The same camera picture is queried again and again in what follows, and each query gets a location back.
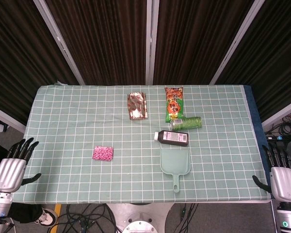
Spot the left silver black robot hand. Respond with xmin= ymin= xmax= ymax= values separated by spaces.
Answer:
xmin=0 ymin=137 xmax=42 ymax=195

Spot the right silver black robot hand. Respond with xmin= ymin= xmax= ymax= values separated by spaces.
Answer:
xmin=252 ymin=143 xmax=291 ymax=203

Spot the white silver robot base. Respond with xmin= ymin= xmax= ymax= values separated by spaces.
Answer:
xmin=106 ymin=203 xmax=173 ymax=233

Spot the white black sneaker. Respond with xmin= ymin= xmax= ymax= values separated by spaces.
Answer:
xmin=35 ymin=208 xmax=58 ymax=228

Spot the dark blue under cloth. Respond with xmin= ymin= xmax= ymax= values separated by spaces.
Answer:
xmin=243 ymin=85 xmax=273 ymax=194

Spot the green checked tablecloth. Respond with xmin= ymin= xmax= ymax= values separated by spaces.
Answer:
xmin=11 ymin=84 xmax=272 ymax=204

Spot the mint green plastic dustpan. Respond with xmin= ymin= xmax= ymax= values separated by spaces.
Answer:
xmin=160 ymin=148 xmax=192 ymax=194

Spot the green drink can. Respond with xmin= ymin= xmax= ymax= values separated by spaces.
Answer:
xmin=169 ymin=116 xmax=203 ymax=131

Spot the dark brown curtain panel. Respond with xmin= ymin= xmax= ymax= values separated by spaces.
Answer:
xmin=0 ymin=0 xmax=80 ymax=125
xmin=152 ymin=0 xmax=256 ymax=85
xmin=215 ymin=0 xmax=291 ymax=122
xmin=45 ymin=0 xmax=148 ymax=85

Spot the brown bottle white cap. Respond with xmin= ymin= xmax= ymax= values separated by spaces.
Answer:
xmin=154 ymin=130 xmax=190 ymax=147

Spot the orange green snack bag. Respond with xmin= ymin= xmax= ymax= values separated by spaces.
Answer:
xmin=164 ymin=86 xmax=186 ymax=123

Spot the gold foil snack packet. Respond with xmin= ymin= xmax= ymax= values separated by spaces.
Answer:
xmin=127 ymin=91 xmax=149 ymax=121

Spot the white low frame bar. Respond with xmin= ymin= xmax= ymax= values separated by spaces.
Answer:
xmin=261 ymin=97 xmax=291 ymax=128
xmin=0 ymin=103 xmax=27 ymax=133

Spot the black floor cable bundle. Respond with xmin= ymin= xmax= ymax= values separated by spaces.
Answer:
xmin=264 ymin=114 xmax=291 ymax=143
xmin=53 ymin=203 xmax=121 ymax=233

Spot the black cable with green light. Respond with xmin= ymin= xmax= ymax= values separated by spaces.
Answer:
xmin=173 ymin=203 xmax=199 ymax=233

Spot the white slanted frame post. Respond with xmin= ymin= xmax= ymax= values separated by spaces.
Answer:
xmin=33 ymin=0 xmax=85 ymax=85
xmin=209 ymin=0 xmax=265 ymax=85

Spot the white upright frame post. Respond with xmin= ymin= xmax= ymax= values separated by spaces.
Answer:
xmin=145 ymin=0 xmax=160 ymax=85

